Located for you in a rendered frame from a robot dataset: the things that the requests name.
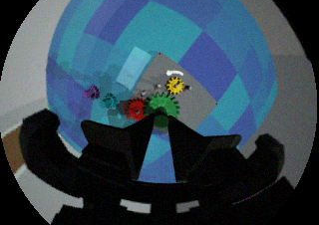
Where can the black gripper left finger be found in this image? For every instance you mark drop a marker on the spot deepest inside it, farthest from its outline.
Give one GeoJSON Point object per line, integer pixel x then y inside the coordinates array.
{"type": "Point", "coordinates": [132, 141]}

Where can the small teal gear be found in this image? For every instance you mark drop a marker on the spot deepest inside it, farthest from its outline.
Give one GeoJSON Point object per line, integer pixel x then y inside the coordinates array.
{"type": "Point", "coordinates": [109, 101]}

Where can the red gear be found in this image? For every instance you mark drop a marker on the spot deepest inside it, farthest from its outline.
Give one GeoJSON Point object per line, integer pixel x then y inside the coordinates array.
{"type": "Point", "coordinates": [134, 106]}

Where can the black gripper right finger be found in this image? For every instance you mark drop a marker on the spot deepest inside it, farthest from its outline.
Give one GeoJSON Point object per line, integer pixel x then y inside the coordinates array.
{"type": "Point", "coordinates": [188, 148]}

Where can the purple gear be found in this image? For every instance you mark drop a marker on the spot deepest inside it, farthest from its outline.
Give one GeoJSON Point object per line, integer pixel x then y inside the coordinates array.
{"type": "Point", "coordinates": [92, 92]}

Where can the yellow gear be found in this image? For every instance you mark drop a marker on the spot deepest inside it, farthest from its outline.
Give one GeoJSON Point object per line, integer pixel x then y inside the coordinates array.
{"type": "Point", "coordinates": [175, 81]}

